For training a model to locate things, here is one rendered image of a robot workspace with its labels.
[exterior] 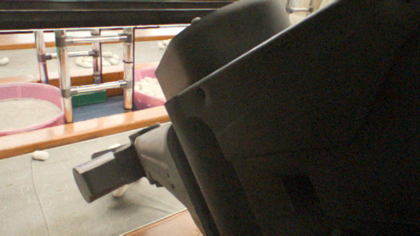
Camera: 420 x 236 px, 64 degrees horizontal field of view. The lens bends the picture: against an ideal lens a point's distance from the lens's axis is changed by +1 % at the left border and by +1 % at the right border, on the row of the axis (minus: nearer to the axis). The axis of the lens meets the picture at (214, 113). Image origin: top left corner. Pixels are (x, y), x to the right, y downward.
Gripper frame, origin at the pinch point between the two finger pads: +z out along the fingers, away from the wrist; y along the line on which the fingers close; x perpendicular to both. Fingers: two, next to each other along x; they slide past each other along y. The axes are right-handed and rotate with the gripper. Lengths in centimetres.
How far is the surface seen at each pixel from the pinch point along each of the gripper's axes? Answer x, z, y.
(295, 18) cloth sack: -136, 231, -375
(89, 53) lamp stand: -35.3, 28.3, -10.9
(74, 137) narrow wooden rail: -9.2, 11.1, 2.9
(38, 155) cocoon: -6.9, 8.9, 10.9
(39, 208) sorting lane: 3.3, -1.0, 13.9
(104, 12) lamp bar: -24.5, -18.4, -0.3
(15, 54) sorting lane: -49, 61, 4
